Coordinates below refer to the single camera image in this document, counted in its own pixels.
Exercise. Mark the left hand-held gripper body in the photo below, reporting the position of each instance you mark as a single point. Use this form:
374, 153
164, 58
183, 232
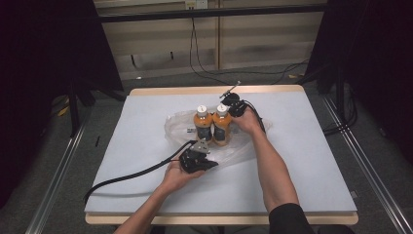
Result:
193, 159

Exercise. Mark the white wall socket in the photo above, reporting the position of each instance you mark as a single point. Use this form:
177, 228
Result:
196, 4

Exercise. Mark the black horizontal rail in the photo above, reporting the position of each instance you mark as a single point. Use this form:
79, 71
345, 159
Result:
211, 13

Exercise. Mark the metal floor rail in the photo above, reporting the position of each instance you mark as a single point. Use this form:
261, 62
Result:
370, 169
55, 182

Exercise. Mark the orange juice bottle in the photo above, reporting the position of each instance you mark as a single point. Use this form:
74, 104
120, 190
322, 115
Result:
222, 126
203, 125

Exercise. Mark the person's right hand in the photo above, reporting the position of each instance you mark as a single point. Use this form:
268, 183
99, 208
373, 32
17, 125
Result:
250, 123

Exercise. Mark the small black floor object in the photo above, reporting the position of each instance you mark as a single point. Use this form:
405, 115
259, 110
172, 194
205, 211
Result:
97, 141

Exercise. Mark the person's left hand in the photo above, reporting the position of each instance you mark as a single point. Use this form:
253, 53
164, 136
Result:
177, 177

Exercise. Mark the clear plastic bag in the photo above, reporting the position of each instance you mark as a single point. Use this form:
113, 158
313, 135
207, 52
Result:
177, 130

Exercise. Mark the yellow floor object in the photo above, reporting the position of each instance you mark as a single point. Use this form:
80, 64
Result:
63, 111

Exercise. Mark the black sleeve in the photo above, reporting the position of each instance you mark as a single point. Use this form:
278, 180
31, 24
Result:
289, 221

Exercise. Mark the black curtain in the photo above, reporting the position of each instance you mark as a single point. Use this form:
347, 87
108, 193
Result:
39, 65
373, 65

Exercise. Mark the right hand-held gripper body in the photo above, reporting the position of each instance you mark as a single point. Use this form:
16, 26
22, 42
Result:
237, 107

